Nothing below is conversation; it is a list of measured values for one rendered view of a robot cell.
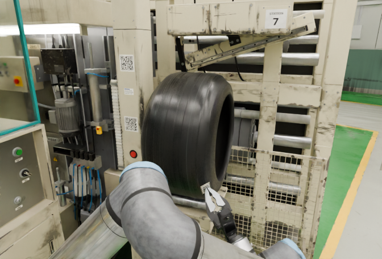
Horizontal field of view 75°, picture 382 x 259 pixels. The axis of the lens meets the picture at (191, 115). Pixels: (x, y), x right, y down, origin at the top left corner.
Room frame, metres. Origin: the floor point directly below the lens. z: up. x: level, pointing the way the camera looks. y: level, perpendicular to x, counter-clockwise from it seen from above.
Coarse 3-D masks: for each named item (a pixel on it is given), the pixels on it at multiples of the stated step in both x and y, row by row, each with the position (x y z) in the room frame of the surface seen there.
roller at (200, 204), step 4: (172, 196) 1.00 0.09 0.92; (176, 196) 0.99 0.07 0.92; (180, 196) 0.99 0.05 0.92; (184, 196) 0.99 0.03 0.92; (176, 200) 0.98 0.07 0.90; (180, 200) 0.98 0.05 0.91; (184, 200) 0.97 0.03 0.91; (188, 200) 0.97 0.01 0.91; (192, 200) 0.96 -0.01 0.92; (196, 200) 0.96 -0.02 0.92; (200, 200) 0.96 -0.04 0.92; (204, 200) 0.96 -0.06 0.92; (184, 204) 0.97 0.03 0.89; (188, 204) 0.96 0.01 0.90; (192, 204) 0.96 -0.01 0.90; (196, 204) 0.95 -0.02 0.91; (200, 204) 0.95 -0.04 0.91; (204, 204) 0.94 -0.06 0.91; (200, 208) 0.95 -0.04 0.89; (204, 208) 0.94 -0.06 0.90
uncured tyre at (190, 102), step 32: (160, 96) 0.97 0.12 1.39; (192, 96) 0.93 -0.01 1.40; (224, 96) 1.02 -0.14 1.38; (160, 128) 0.89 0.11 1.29; (192, 128) 0.85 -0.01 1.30; (224, 128) 1.34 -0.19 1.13; (160, 160) 0.87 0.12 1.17; (192, 160) 0.82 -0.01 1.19; (224, 160) 1.18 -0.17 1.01; (192, 192) 0.87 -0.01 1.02
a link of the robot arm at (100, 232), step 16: (128, 176) 0.52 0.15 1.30; (144, 176) 0.51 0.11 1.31; (160, 176) 0.53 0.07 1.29; (112, 192) 0.52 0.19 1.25; (128, 192) 0.47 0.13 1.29; (112, 208) 0.48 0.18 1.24; (96, 224) 0.48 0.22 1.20; (112, 224) 0.47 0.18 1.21; (80, 240) 0.47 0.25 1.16; (96, 240) 0.46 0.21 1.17; (112, 240) 0.46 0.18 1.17; (64, 256) 0.46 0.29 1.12; (80, 256) 0.45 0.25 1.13; (96, 256) 0.45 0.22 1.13; (112, 256) 0.48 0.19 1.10
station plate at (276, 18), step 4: (268, 12) 1.19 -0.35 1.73; (272, 12) 1.19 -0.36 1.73; (276, 12) 1.18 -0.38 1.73; (280, 12) 1.17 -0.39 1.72; (284, 12) 1.17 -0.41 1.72; (268, 16) 1.19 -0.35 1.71; (272, 16) 1.19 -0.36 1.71; (276, 16) 1.18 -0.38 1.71; (280, 16) 1.17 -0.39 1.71; (284, 16) 1.17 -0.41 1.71; (268, 20) 1.19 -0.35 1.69; (272, 20) 1.18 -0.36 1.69; (276, 20) 1.18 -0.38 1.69; (280, 20) 1.17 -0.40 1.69; (284, 20) 1.17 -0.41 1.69; (268, 24) 1.19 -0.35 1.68; (272, 24) 1.18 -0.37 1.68; (276, 24) 1.18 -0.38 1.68; (280, 24) 1.17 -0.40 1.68; (284, 24) 1.17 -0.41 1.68
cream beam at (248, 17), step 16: (256, 0) 1.22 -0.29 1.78; (272, 0) 1.19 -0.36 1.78; (288, 0) 1.17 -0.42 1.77; (176, 16) 1.34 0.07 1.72; (192, 16) 1.31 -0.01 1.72; (208, 16) 1.29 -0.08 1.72; (224, 16) 1.26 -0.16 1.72; (240, 16) 1.23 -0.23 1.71; (256, 16) 1.21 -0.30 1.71; (288, 16) 1.16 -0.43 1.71; (176, 32) 1.34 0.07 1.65; (192, 32) 1.32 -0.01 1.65; (208, 32) 1.29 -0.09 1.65; (224, 32) 1.26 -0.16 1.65; (240, 32) 1.24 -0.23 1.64; (256, 32) 1.21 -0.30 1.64; (272, 32) 1.19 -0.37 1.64; (288, 32) 1.16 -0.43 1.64
